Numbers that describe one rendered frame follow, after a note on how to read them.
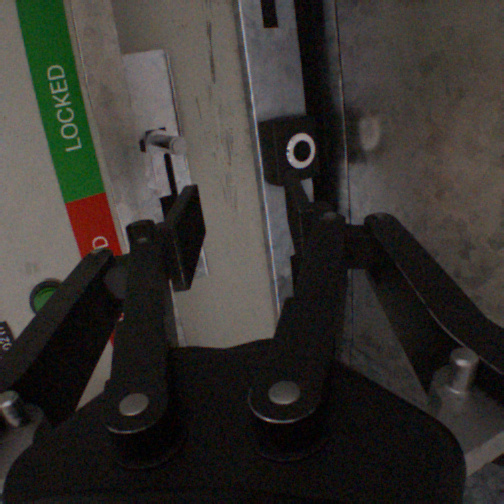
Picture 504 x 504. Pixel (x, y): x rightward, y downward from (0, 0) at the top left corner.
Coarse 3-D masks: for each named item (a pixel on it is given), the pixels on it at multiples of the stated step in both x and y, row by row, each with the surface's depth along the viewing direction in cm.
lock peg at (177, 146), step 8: (152, 136) 32; (160, 136) 31; (168, 136) 29; (176, 136) 29; (144, 144) 32; (152, 144) 32; (160, 144) 30; (168, 144) 28; (176, 144) 28; (184, 144) 28; (152, 152) 32; (160, 152) 33; (168, 152) 29; (176, 152) 28; (184, 152) 29
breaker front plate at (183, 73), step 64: (0, 0) 23; (64, 0) 26; (128, 0) 28; (192, 0) 30; (0, 64) 25; (128, 64) 29; (192, 64) 32; (0, 128) 26; (192, 128) 34; (0, 192) 28; (256, 192) 39; (0, 256) 29; (64, 256) 32; (256, 256) 41; (0, 320) 30; (192, 320) 40; (256, 320) 44
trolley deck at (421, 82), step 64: (384, 0) 27; (448, 0) 23; (384, 64) 30; (448, 64) 25; (384, 128) 32; (448, 128) 27; (384, 192) 35; (448, 192) 29; (448, 256) 31; (384, 320) 40
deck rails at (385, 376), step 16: (352, 352) 47; (368, 368) 45; (384, 368) 42; (384, 384) 43; (400, 384) 40; (416, 400) 39; (480, 480) 31; (496, 480) 30; (464, 496) 30; (480, 496) 29; (496, 496) 29
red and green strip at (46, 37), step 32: (32, 0) 24; (32, 32) 25; (64, 32) 26; (32, 64) 26; (64, 64) 27; (64, 96) 28; (64, 128) 29; (64, 160) 29; (96, 160) 31; (64, 192) 30; (96, 192) 31; (96, 224) 32
